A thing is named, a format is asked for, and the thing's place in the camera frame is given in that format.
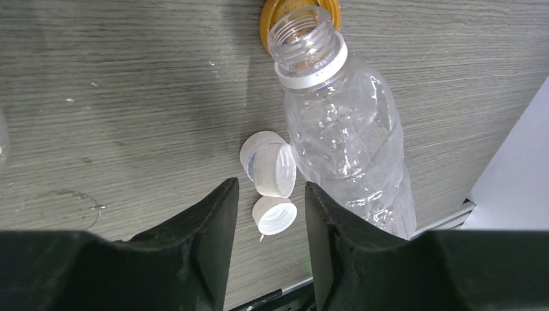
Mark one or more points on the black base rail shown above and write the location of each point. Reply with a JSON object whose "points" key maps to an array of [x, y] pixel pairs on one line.
{"points": [[299, 296]]}

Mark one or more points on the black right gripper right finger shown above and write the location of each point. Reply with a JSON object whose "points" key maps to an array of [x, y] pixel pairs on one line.
{"points": [[357, 266]]}

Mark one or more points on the gold brown bottle cap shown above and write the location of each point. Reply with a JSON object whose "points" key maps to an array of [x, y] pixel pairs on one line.
{"points": [[274, 10]]}

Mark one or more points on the small white bottle cap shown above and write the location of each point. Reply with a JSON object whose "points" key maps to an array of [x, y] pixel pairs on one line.
{"points": [[269, 163]]}

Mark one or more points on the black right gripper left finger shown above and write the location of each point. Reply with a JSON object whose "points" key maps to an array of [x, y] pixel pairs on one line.
{"points": [[180, 264]]}

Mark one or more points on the clear bottle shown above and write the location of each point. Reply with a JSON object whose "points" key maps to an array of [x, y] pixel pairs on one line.
{"points": [[344, 127]]}

